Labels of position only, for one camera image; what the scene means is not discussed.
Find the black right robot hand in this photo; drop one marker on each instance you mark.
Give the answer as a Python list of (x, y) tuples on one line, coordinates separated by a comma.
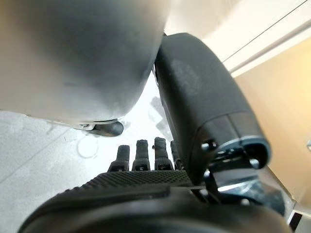
[(209, 102)]

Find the beige wooden cabinet panel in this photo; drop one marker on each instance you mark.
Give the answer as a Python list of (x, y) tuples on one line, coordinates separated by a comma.
[(281, 102)]

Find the white trim strip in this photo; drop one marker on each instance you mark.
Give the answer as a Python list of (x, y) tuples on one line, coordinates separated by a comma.
[(269, 47)]

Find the black robot foot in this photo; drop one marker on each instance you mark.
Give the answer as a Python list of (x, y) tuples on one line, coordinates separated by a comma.
[(110, 129)]

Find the grey robot body shell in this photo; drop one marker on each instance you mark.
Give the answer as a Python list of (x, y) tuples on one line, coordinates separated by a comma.
[(80, 55)]

